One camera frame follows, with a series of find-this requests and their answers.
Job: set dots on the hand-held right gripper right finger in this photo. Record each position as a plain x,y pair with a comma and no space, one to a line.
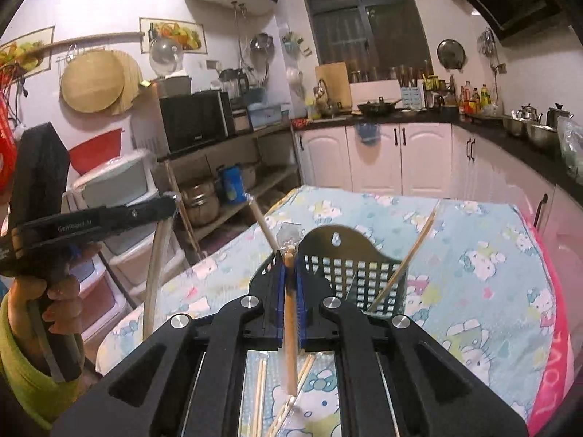
303,309

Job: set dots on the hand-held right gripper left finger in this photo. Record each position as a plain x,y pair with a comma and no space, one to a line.
278,305

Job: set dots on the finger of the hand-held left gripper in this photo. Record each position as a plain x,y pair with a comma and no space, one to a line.
145,211

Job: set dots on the plain wooden chopstick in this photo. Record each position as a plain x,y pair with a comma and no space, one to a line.
290,327

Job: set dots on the dark green perforated utensil holder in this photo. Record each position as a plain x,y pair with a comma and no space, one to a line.
355,277

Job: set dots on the plastic-wrapped chopstick pair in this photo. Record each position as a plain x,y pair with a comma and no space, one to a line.
262,396
297,387
154,282
264,227
405,254

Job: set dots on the small hanging utensils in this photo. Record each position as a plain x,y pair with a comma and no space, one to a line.
487,45

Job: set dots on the person's left hand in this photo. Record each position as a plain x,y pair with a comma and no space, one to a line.
61,293

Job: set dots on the long bamboo stick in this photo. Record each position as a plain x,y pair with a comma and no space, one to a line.
184,209

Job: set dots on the red plastic basket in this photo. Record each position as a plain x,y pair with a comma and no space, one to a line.
7,145

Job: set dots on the grey lidded plastic container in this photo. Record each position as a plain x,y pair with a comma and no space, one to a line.
114,177

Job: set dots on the white plastic drawer unit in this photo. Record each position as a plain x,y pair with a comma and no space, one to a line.
127,259

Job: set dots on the large steel pot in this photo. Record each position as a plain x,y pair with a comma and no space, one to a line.
200,202

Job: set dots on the red plastic basin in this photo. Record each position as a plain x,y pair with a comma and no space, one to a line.
98,150

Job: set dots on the black microwave oven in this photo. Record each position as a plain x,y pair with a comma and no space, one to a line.
191,120

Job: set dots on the round bamboo tray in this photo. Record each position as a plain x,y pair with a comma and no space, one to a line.
133,82
91,82

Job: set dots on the small steel pot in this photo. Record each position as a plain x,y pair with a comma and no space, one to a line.
249,175

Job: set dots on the wooden shelf unit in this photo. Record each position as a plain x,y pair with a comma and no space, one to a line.
273,154

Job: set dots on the long wooden rolling pin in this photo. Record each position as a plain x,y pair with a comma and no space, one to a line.
91,39

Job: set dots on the black blender jug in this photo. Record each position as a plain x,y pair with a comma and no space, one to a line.
233,86

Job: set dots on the light blue plastic box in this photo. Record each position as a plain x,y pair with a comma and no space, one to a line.
266,116

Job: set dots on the glass pot lid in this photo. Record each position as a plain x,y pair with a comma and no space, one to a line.
166,57

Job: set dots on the cartoon cat printed blanket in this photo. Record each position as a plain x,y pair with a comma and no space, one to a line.
478,282

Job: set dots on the blue hanging towel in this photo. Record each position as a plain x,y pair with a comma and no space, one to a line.
365,133

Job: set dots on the white base cabinets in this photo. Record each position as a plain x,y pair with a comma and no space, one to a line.
423,159

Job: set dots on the white hanging jug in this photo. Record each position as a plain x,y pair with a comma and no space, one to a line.
295,79

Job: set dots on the hanging steel strainer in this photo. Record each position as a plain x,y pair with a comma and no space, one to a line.
262,45

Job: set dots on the black wok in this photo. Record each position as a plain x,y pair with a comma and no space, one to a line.
378,107

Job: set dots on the wooden cutting board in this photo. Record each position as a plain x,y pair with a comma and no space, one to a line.
332,84

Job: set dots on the row of glass jars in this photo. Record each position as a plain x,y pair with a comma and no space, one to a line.
391,73

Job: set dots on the pink printed blanket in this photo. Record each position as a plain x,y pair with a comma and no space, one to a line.
553,364

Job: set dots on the cluster of sauce bottles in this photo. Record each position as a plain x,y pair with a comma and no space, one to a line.
473,100

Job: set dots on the steel bowl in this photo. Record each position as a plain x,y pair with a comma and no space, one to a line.
514,126
542,135

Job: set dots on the dark kitchen window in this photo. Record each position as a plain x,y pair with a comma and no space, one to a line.
355,22

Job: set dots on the dark hanging pot lid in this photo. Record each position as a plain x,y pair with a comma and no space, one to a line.
451,54

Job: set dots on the steel kettle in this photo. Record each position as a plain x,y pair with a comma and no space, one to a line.
528,113

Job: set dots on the clear plastic bag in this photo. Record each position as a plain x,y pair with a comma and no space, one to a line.
571,145

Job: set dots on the steel lidded pot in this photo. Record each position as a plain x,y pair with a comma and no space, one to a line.
558,116

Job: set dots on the fruit wall poster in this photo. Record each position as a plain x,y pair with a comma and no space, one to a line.
173,34
22,52

